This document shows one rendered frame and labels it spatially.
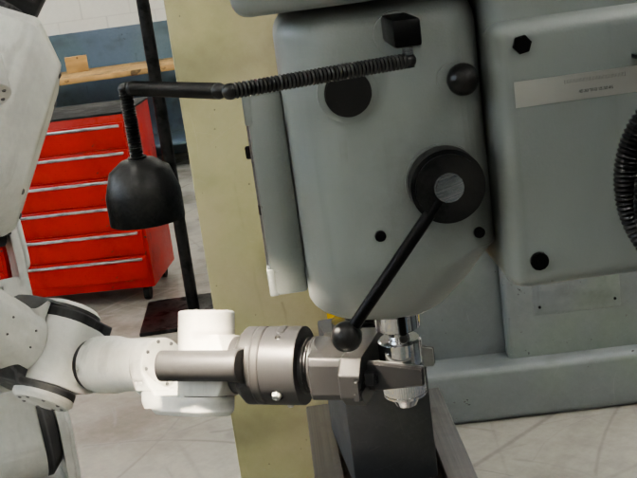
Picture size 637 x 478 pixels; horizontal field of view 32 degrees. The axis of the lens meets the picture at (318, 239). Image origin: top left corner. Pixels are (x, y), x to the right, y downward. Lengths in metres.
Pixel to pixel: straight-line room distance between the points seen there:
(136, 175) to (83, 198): 4.76
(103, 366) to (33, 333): 0.10
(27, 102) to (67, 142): 4.40
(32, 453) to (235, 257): 1.32
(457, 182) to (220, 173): 1.91
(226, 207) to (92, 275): 3.04
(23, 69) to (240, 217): 1.62
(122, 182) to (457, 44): 0.33
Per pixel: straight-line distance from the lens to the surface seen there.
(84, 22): 10.24
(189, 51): 2.86
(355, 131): 1.04
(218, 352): 1.21
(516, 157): 1.05
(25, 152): 1.34
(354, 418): 1.55
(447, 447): 1.70
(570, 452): 3.74
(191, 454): 4.04
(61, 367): 1.43
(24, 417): 1.73
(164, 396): 1.29
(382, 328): 1.18
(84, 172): 5.77
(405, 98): 1.04
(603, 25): 1.05
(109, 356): 1.38
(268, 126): 1.11
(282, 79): 0.92
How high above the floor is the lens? 1.69
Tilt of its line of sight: 15 degrees down
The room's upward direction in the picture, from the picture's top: 8 degrees counter-clockwise
